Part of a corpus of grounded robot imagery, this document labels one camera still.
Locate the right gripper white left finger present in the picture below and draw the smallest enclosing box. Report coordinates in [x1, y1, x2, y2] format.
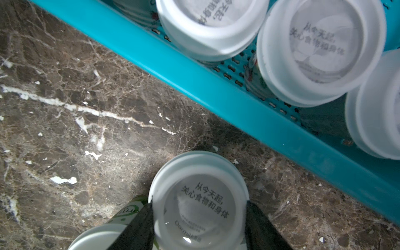
[108, 202, 154, 250]

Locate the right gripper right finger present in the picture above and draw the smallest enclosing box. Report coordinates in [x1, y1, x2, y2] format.
[245, 201, 293, 250]

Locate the white yogurt cup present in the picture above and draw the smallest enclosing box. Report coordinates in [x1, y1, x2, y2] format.
[68, 224, 127, 250]
[299, 48, 400, 160]
[244, 1, 387, 107]
[148, 151, 249, 250]
[113, 1, 269, 63]

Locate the teal plastic basket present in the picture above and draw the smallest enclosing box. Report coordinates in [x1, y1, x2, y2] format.
[36, 1, 400, 224]

